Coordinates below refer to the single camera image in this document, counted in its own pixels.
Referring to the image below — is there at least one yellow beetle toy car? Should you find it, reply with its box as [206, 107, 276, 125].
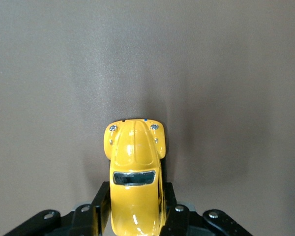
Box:
[103, 118, 168, 236]

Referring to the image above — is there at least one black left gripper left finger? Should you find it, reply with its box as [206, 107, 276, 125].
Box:
[4, 181, 112, 236]

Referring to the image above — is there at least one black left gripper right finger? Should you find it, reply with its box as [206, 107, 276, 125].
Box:
[159, 182, 254, 236]

